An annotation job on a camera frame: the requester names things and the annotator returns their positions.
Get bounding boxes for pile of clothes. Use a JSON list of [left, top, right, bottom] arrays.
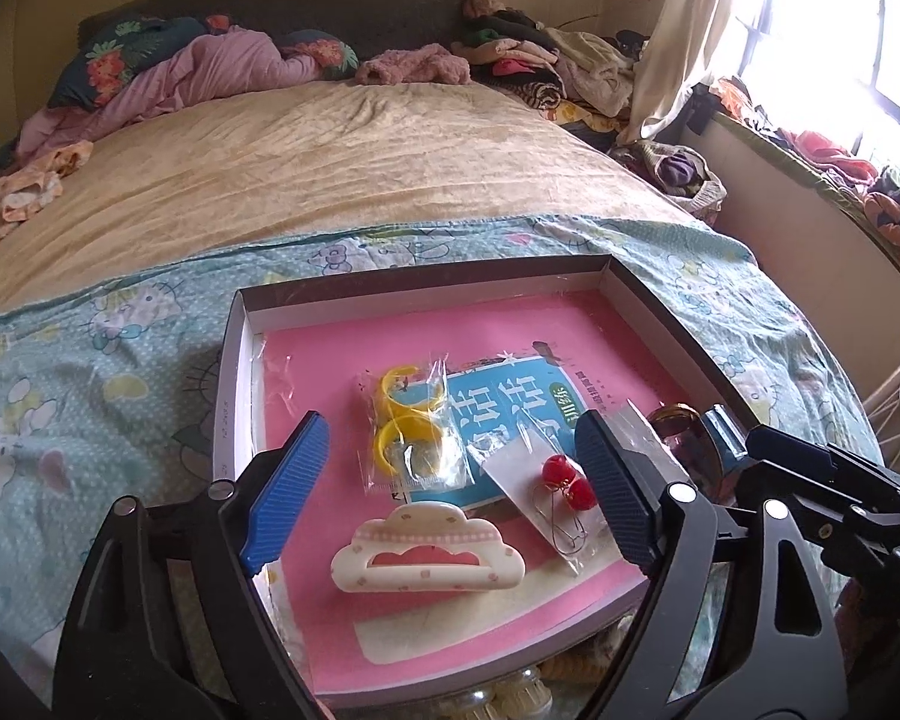
[[450, 0, 650, 140]]

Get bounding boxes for window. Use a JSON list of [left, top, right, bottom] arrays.
[[735, 0, 900, 188]]

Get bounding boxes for cream patterned pajamas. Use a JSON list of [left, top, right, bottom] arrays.
[[0, 139, 95, 256]]

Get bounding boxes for white pearl hair accessory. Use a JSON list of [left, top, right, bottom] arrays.
[[435, 667, 556, 720]]

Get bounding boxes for dark grey headboard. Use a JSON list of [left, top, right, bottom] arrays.
[[75, 0, 481, 65]]

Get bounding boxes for large floral pillow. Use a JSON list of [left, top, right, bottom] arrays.
[[45, 15, 218, 110]]

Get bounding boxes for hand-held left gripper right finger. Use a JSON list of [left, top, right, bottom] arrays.
[[574, 409, 848, 720]]

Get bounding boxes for beige bedsheet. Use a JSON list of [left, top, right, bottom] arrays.
[[0, 79, 702, 312]]

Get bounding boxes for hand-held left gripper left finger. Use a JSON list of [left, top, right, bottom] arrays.
[[52, 410, 331, 720]]

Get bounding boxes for small floral pillow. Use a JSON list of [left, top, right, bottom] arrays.
[[281, 28, 361, 80]]

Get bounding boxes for cream curtain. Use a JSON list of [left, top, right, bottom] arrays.
[[619, 0, 781, 147]]

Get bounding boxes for basket with clothes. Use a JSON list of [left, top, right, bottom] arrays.
[[615, 139, 728, 222]]

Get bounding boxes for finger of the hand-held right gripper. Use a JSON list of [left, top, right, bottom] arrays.
[[701, 403, 752, 481], [750, 424, 900, 511]]

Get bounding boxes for clothes on windowsill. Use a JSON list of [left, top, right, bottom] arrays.
[[690, 75, 900, 293]]

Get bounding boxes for pink fuzzy garment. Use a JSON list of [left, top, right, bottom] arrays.
[[354, 43, 472, 87]]

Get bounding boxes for grey cardboard box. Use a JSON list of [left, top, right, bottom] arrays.
[[211, 255, 751, 710]]

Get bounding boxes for cartoon cat printed blanket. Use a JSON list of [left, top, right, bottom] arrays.
[[0, 214, 886, 720]]

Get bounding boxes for yellow hoop earrings packet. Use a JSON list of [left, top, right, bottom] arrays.
[[356, 356, 470, 496]]

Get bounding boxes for cream hair claw clip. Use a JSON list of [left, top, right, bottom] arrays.
[[330, 501, 524, 593]]

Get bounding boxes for red cherry earrings packet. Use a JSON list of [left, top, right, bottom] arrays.
[[480, 397, 646, 578]]

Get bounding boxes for pink quilt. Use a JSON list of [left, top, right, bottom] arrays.
[[15, 26, 323, 158]]

